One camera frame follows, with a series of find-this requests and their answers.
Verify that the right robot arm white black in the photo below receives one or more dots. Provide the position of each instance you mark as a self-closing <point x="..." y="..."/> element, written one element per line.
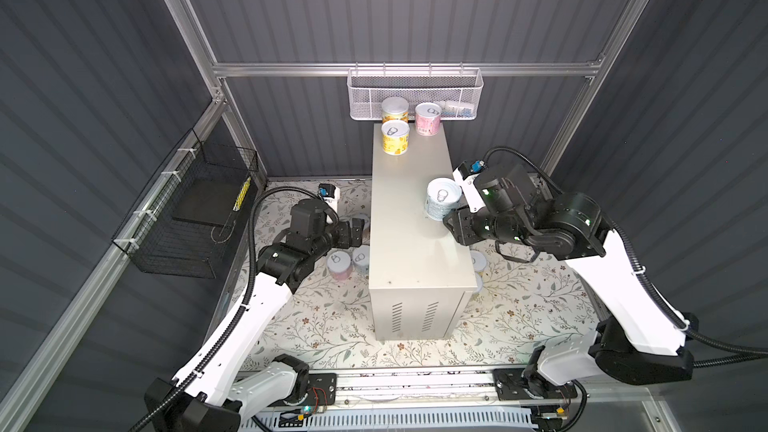
<point x="644" y="340"/>

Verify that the white wire mesh basket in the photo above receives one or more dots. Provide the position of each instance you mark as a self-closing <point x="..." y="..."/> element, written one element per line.
<point x="369" y="86"/>

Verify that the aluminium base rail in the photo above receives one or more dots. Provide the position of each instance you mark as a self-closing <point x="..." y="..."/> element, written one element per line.
<point x="464" y="398"/>

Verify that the pink label can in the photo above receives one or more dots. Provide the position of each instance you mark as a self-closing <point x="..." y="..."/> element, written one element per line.
<point x="427" y="118"/>
<point x="339" y="265"/>

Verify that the white metal cabinet counter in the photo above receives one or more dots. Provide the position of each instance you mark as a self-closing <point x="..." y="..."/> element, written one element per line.
<point x="420" y="278"/>

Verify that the yellow label can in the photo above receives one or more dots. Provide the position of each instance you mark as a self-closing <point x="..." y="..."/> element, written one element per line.
<point x="395" y="137"/>

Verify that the floral patterned mat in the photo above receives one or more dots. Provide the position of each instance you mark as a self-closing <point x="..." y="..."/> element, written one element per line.
<point x="329" y="323"/>

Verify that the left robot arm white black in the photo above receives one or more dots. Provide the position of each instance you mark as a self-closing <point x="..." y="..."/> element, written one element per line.
<point x="206" y="394"/>

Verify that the black wire wall basket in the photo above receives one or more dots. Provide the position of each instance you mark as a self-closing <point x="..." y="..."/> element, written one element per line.
<point x="187" y="227"/>

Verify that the teal label can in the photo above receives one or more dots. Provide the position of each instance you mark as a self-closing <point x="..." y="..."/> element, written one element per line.
<point x="361" y="259"/>

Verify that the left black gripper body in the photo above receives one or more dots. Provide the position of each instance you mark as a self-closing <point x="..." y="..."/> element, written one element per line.
<point x="340" y="238"/>

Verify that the tubes in white basket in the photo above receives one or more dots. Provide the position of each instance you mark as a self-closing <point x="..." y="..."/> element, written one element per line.
<point x="457" y="109"/>

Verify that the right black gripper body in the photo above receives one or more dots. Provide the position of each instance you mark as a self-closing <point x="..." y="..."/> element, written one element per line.
<point x="468" y="225"/>

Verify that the green orange label can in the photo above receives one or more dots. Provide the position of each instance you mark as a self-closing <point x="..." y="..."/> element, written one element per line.
<point x="394" y="109"/>

